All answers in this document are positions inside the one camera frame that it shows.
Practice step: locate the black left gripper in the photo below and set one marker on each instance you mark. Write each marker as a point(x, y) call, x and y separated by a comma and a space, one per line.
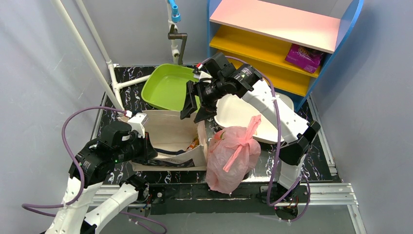
point(148, 151)

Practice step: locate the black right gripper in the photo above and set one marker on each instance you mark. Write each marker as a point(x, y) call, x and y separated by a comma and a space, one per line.
point(197, 98)

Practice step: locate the orange snack packet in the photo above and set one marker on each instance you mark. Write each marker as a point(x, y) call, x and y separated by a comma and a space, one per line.
point(194, 144)

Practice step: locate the cream canvas tote bag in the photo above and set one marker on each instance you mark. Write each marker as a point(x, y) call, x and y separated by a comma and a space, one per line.
point(169, 133)

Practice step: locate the pink plastic grocery bag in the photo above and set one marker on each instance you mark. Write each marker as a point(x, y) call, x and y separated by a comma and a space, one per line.
point(232, 154)

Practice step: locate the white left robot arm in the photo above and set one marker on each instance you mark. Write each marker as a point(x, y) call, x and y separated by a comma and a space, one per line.
point(119, 142)

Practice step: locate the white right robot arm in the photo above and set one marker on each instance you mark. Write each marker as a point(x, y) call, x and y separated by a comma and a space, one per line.
point(258, 91)

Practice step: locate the white plastic tray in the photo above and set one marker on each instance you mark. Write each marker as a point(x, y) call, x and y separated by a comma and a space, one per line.
point(233, 111)

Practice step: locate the green plastic tray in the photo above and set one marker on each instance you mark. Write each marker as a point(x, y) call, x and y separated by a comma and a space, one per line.
point(165, 88)

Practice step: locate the blue yellow pink shelf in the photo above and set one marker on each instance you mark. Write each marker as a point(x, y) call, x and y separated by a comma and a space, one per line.
point(261, 33)

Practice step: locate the purple snack packet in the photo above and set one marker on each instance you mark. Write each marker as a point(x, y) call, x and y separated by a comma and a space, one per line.
point(305, 58)

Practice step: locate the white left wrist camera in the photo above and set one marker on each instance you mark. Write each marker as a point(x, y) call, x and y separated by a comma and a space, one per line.
point(137, 122)

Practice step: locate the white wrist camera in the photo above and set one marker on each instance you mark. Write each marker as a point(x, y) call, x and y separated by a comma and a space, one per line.
point(137, 122)
point(200, 74)

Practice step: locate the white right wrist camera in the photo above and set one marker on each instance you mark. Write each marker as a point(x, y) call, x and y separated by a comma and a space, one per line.
point(200, 74)

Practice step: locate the white pvc pipe frame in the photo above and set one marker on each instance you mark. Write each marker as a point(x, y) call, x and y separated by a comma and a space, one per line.
point(80, 24)

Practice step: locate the black metal base rail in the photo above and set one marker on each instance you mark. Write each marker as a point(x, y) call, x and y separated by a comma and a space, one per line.
point(249, 197)

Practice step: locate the metal faucet bracket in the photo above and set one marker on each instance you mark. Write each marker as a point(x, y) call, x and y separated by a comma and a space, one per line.
point(178, 44)

